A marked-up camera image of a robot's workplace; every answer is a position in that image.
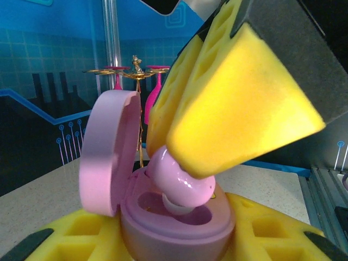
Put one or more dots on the blue table edge strip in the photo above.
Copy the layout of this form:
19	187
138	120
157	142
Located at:
277	167

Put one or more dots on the aluminium frame rail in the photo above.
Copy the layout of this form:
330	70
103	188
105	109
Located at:
320	195

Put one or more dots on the aluminium frame post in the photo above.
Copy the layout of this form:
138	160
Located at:
111	32

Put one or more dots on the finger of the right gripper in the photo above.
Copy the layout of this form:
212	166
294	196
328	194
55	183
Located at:
168	103
244	108

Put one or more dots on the pink earbud charging case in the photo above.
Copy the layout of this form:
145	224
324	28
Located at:
108	152

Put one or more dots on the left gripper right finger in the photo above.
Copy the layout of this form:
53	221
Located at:
272	239

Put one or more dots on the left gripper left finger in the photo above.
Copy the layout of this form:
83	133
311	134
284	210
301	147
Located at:
68	242

